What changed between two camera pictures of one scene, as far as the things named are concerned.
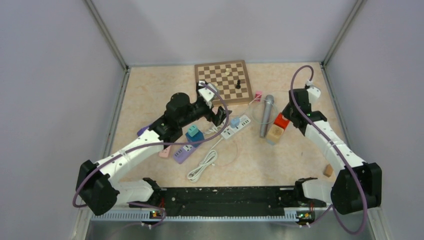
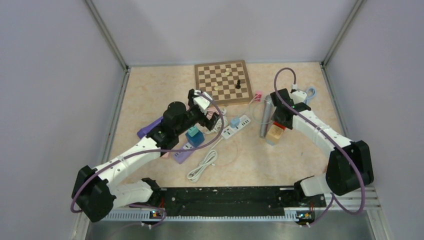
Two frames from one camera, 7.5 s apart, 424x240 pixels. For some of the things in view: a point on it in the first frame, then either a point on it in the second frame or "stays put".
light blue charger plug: x=235 y=122 stays put
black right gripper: x=286 y=112 -> x=275 y=118
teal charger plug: x=193 y=130 stays put
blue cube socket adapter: x=198 y=137 stays put
